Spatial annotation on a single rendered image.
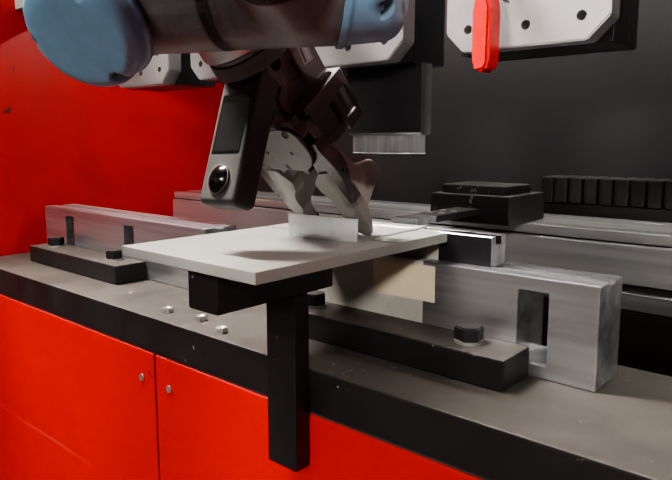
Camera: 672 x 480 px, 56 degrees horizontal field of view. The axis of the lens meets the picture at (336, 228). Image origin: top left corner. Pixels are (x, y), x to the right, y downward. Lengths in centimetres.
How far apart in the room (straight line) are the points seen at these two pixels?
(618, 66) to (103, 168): 102
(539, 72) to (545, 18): 60
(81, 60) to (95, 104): 104
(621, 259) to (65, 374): 81
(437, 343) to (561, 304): 12
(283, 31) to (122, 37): 9
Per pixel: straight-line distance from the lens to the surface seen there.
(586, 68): 115
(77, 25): 40
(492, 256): 65
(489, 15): 58
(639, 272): 84
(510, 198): 84
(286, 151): 56
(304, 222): 62
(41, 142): 140
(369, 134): 72
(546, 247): 88
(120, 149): 148
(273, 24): 36
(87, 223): 120
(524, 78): 119
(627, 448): 52
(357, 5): 35
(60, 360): 108
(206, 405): 78
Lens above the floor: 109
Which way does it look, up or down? 8 degrees down
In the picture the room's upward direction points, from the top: straight up
